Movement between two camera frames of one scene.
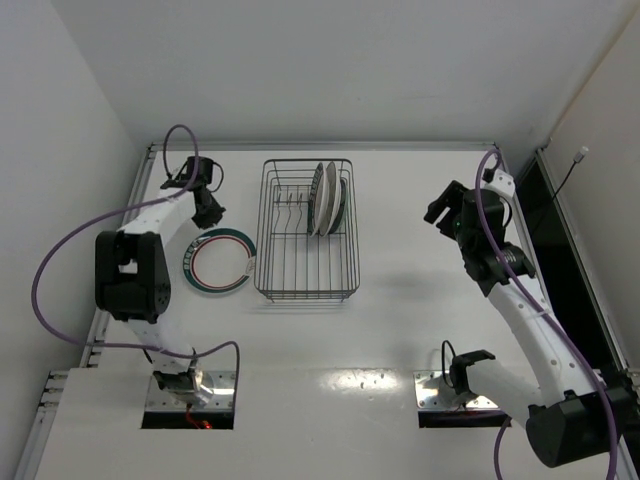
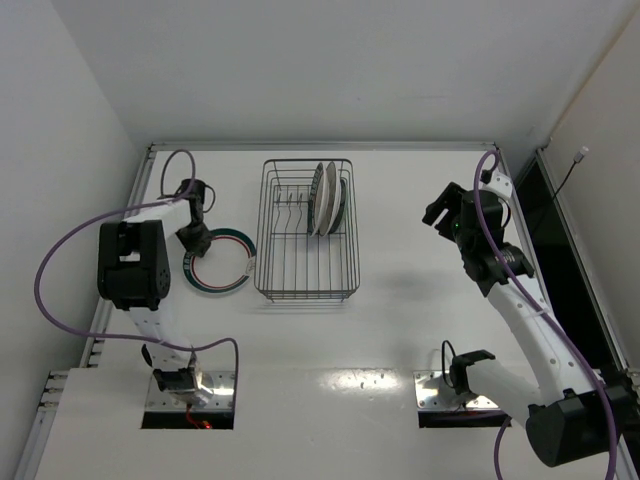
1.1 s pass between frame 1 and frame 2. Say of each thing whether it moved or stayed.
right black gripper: stayed
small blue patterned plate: stayed
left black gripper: moved
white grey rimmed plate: stayed
